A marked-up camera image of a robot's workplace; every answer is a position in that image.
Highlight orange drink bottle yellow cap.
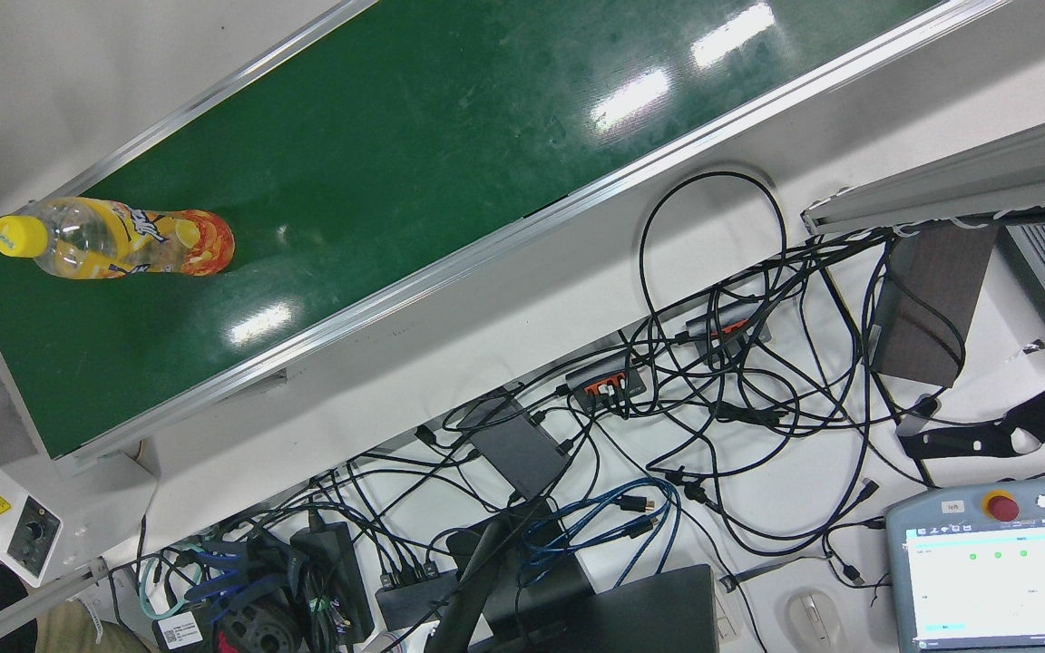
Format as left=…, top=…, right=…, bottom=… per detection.
left=0, top=197, right=236, bottom=280

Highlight grey USB hub orange ports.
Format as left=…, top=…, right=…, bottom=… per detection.
left=686, top=304, right=771, bottom=356
left=565, top=352, right=649, bottom=411

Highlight dark grey adapter box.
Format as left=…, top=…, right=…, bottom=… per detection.
left=466, top=396, right=571, bottom=500

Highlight black monitor stand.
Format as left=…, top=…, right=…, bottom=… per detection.
left=423, top=497, right=596, bottom=653

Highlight black multiport hub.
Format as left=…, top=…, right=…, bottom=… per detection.
left=375, top=562, right=460, bottom=631

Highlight black power brick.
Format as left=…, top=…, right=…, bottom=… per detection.
left=289, top=521, right=376, bottom=645

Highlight black Huawei monitor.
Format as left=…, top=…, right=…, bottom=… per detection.
left=468, top=564, right=723, bottom=653

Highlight black round spool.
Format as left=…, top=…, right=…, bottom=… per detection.
left=214, top=599, right=301, bottom=653

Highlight dark brown box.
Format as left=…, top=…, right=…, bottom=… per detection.
left=869, top=222, right=1000, bottom=389

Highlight white computer mouse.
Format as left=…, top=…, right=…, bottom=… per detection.
left=786, top=588, right=853, bottom=652

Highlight aluminium profile bar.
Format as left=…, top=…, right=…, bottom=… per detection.
left=801, top=102, right=1045, bottom=239

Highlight white QR label tag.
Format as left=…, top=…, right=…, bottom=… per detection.
left=152, top=610, right=206, bottom=650

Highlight white conveyor control box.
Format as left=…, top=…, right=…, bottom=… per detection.
left=0, top=451, right=159, bottom=588

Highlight grey robot teach pendant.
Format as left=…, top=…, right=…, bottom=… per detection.
left=885, top=475, right=1045, bottom=653

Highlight blue network cable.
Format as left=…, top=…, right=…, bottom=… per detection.
left=518, top=478, right=682, bottom=590

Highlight green conveyor belt aluminium frame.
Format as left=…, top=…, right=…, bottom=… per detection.
left=0, top=0, right=1013, bottom=477

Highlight black looped cable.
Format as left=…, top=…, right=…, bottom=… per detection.
left=639, top=171, right=788, bottom=382

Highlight black flat metal bracket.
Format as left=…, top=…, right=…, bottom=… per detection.
left=896, top=382, right=1045, bottom=462

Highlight grey aluminium frame rail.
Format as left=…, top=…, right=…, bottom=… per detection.
left=0, top=558, right=111, bottom=653

